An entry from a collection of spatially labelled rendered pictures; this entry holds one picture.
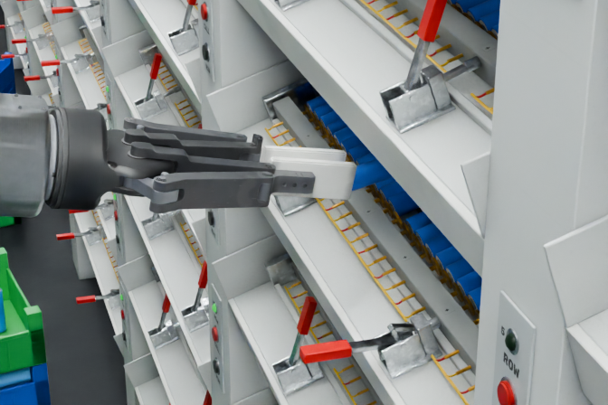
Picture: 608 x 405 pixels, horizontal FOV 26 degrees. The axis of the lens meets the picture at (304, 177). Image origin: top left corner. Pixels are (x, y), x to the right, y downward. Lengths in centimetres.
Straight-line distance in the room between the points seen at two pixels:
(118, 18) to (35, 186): 109
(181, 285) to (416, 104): 100
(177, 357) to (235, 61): 79
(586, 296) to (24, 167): 44
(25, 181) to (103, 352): 179
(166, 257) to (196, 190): 93
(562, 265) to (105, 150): 42
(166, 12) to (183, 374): 57
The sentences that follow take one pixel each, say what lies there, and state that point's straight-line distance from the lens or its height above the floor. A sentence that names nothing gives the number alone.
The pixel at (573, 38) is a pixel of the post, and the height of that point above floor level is 126.
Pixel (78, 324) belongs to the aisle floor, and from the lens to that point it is 282.
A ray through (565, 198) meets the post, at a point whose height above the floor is 118.
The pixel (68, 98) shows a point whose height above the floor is 43.
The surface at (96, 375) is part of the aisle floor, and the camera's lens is 265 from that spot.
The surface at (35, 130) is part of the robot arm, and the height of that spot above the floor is 109.
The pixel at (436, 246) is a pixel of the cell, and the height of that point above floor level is 97.
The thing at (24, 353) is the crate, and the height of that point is 50.
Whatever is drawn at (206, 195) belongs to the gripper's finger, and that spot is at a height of 103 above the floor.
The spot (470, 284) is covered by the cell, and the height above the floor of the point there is 97.
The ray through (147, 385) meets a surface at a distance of 229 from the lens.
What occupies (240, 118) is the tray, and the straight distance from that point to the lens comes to 133.
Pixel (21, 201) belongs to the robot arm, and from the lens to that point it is 95.
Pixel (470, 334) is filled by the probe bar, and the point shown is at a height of 97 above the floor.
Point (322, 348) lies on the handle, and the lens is 93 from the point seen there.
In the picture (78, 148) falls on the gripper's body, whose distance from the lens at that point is 95.
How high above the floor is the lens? 145
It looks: 25 degrees down
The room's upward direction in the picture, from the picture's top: straight up
